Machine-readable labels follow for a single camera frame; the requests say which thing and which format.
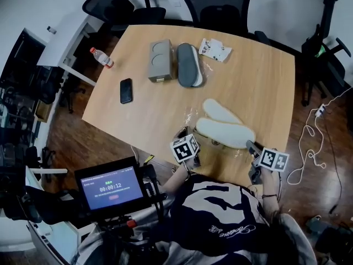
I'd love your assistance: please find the white side desk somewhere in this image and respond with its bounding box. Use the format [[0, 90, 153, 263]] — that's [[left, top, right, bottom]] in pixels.
[[24, 166, 83, 265]]

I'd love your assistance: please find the red-capped water bottle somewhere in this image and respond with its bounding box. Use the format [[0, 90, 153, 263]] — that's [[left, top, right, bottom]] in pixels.
[[89, 47, 115, 69]]

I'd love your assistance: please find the person's left forearm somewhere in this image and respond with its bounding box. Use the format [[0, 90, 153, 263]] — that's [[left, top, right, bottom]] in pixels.
[[162, 158, 194, 195]]

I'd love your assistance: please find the small wooden box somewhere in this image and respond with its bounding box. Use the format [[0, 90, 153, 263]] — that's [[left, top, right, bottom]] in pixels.
[[34, 99, 52, 124]]

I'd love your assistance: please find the black monitor mount rig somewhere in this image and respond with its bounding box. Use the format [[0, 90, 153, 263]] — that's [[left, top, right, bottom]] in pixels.
[[104, 163, 169, 240]]

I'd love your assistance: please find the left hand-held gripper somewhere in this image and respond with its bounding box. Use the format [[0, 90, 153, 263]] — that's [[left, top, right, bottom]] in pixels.
[[170, 125, 202, 168]]

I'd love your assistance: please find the black mesh office chair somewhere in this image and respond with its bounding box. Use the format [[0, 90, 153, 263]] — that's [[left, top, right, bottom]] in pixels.
[[300, 0, 352, 107], [81, 0, 167, 38], [176, 0, 272, 45]]

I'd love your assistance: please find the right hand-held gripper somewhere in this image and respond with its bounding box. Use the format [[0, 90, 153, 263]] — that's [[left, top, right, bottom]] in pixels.
[[245, 140, 290, 184]]

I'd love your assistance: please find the black device with orange display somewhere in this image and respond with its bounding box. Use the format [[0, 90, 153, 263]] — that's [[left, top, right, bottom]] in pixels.
[[0, 167, 28, 220]]

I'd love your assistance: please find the dark equipment heap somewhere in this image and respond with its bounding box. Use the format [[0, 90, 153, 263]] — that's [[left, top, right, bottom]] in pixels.
[[304, 215, 353, 256]]

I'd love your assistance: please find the black swivel chair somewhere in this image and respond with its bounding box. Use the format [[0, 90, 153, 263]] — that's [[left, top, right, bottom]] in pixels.
[[38, 65, 86, 114]]

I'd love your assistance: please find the black equipment shelf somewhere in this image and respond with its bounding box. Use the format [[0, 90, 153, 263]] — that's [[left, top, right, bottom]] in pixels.
[[0, 28, 47, 173]]

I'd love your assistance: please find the grey slipper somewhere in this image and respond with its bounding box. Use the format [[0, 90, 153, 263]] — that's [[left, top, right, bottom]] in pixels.
[[176, 43, 201, 88]]

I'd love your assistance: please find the white floor cable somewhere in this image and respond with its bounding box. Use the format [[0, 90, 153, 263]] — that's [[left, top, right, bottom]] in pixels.
[[286, 87, 353, 185]]

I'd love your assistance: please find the grey box with circles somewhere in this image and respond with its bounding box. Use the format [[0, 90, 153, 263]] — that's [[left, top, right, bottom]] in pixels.
[[148, 39, 175, 83]]

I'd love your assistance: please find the person's navy grey top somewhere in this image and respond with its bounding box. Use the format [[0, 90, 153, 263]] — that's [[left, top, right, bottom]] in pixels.
[[77, 174, 318, 265]]

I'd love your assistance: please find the black monitor with blue screen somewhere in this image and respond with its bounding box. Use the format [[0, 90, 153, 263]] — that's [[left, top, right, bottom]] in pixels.
[[73, 156, 146, 218]]

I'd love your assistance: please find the black bag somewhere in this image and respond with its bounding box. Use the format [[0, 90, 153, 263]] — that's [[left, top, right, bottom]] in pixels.
[[24, 186, 89, 226]]

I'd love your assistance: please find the thin black floor cable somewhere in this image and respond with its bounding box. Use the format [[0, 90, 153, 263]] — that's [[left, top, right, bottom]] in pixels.
[[324, 123, 343, 215]]

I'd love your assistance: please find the black smartphone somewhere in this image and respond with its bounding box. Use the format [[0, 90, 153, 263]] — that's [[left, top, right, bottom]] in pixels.
[[120, 78, 133, 104]]

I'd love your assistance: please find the person's right forearm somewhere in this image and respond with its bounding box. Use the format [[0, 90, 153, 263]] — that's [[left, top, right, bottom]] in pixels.
[[259, 167, 282, 218]]

